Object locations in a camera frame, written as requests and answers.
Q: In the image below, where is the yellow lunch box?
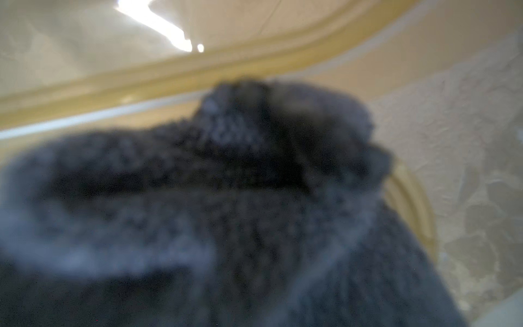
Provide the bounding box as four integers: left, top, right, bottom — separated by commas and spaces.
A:
0, 0, 523, 262

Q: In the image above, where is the dark blue cloth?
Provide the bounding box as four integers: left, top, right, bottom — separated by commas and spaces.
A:
1, 80, 467, 326

